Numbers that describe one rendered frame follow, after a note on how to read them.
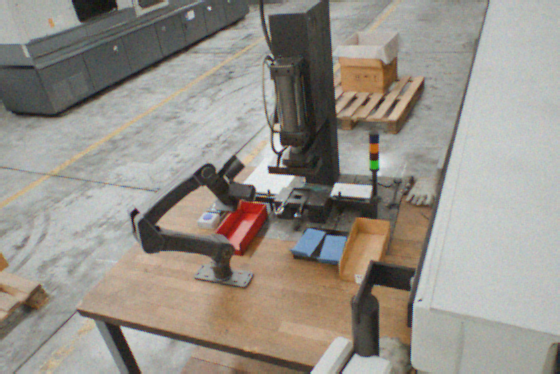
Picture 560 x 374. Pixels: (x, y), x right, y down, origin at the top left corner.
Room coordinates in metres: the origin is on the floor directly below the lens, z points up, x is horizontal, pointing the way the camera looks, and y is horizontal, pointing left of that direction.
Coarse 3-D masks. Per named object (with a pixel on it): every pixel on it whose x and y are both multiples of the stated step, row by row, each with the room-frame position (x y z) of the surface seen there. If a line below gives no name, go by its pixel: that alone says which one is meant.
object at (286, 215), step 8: (328, 200) 1.41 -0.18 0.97; (288, 208) 1.41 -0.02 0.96; (296, 208) 1.46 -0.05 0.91; (312, 208) 1.37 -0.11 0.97; (320, 208) 1.36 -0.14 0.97; (328, 208) 1.40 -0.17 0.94; (280, 216) 1.43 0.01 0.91; (288, 216) 1.41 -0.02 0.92; (312, 216) 1.37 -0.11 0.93; (320, 216) 1.36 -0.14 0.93; (328, 216) 1.39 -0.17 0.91
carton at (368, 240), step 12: (360, 228) 1.26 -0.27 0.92; (372, 228) 1.24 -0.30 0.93; (384, 228) 1.23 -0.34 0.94; (348, 240) 1.15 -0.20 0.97; (360, 240) 1.22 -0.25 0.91; (372, 240) 1.21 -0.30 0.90; (384, 240) 1.13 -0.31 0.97; (348, 252) 1.14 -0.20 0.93; (360, 252) 1.16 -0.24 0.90; (372, 252) 1.15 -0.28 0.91; (384, 252) 1.12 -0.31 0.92; (348, 264) 1.11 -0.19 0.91; (360, 264) 1.10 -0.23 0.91; (348, 276) 1.04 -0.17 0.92; (360, 276) 1.02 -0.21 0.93
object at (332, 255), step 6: (330, 240) 1.22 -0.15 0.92; (336, 240) 1.22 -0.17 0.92; (342, 240) 1.21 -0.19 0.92; (324, 246) 1.19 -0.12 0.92; (336, 246) 1.19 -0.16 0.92; (342, 246) 1.18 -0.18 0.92; (324, 252) 1.16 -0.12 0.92; (330, 252) 1.16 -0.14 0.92; (336, 252) 1.15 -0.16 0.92; (342, 252) 1.15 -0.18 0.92; (318, 258) 1.11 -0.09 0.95; (324, 258) 1.13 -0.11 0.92; (330, 258) 1.13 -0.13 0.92; (336, 258) 1.12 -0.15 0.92
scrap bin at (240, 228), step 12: (252, 204) 1.48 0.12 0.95; (264, 204) 1.46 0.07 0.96; (228, 216) 1.41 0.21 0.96; (240, 216) 1.48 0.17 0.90; (252, 216) 1.47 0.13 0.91; (264, 216) 1.43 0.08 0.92; (228, 228) 1.40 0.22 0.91; (240, 228) 1.40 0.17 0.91; (252, 228) 1.33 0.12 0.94; (240, 240) 1.32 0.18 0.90; (252, 240) 1.32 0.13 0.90; (240, 252) 1.24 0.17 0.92
